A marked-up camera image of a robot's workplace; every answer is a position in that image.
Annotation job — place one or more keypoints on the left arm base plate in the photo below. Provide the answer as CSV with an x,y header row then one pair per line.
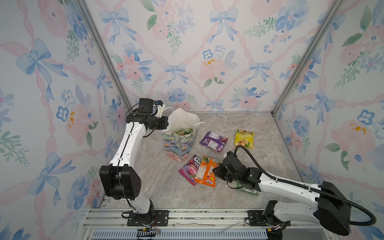
x,y
157,218

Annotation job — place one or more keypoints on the green yellow Fox's candy packet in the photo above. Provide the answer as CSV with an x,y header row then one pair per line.
x,y
185,132

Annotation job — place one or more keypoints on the orange candy packet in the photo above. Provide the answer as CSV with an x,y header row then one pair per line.
x,y
205,174

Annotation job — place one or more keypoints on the yellow snack packet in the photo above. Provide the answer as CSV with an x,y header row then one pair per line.
x,y
245,139

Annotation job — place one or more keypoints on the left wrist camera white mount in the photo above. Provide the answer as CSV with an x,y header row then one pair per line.
x,y
160,107

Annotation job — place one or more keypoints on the aluminium rail frame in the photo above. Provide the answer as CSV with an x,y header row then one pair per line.
x,y
194,224

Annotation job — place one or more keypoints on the floral paper gift bag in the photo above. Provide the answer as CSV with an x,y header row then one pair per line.
x,y
178,147

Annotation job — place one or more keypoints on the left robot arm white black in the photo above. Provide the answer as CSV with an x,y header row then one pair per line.
x,y
119,178

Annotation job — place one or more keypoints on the magenta Fox's candy packet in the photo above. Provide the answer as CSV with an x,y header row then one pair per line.
x,y
190,170

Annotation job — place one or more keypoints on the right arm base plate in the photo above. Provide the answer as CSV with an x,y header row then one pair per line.
x,y
256,218

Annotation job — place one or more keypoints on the green snack packet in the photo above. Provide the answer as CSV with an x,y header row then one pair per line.
x,y
247,190

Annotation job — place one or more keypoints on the purple snack packet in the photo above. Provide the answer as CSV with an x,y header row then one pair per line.
x,y
214,141

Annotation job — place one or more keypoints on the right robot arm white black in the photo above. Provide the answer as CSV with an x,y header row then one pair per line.
x,y
318,204

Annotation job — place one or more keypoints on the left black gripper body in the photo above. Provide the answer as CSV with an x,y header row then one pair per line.
x,y
161,123

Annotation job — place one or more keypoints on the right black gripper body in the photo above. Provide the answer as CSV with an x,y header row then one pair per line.
x,y
223,174

